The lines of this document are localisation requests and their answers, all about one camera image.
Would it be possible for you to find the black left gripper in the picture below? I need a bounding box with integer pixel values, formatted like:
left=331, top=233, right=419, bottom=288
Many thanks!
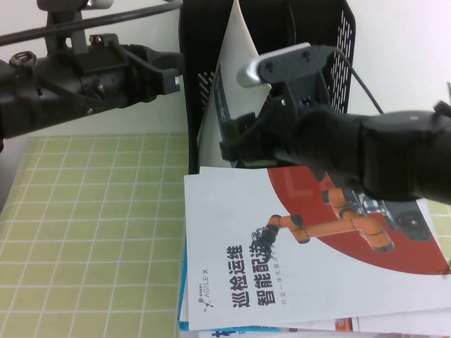
left=75, top=33, right=185, bottom=113

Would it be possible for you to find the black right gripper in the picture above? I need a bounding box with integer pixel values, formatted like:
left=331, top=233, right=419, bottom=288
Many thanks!
left=218, top=96, right=360, bottom=184

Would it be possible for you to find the white booklet with blue picture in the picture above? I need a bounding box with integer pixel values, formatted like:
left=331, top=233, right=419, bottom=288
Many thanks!
left=196, top=0, right=272, bottom=169

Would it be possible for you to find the black perforated plastic book holder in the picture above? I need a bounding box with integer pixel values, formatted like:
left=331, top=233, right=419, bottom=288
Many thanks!
left=178, top=0, right=356, bottom=175

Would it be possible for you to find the green checked tablecloth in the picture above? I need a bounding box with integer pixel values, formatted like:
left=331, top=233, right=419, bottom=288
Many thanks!
left=0, top=132, right=451, bottom=338

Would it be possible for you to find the blue-edged booklet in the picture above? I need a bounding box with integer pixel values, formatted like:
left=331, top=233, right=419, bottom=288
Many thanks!
left=177, top=242, right=191, bottom=332

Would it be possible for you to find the booklet with blue lettering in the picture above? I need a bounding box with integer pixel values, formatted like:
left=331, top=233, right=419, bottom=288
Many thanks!
left=197, top=325, right=283, bottom=338

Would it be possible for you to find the booklet with orange print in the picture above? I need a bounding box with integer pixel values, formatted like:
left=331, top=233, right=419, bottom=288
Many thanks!
left=329, top=316, right=359, bottom=332

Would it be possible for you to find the brochure stack underneath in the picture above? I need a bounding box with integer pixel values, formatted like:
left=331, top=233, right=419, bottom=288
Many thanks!
left=197, top=165, right=451, bottom=334

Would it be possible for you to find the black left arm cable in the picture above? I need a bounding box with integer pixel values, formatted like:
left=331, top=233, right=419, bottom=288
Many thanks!
left=0, top=0, right=184, bottom=45

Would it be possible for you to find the silver right wrist camera with mount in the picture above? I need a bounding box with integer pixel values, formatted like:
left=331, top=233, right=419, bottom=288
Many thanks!
left=236, top=42, right=335, bottom=117

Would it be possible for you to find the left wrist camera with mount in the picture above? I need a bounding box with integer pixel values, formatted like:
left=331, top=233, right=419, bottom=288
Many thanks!
left=37, top=0, right=114, bottom=57

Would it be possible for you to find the thin black right camera cable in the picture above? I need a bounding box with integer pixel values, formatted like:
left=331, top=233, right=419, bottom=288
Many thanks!
left=330, top=47, right=387, bottom=115

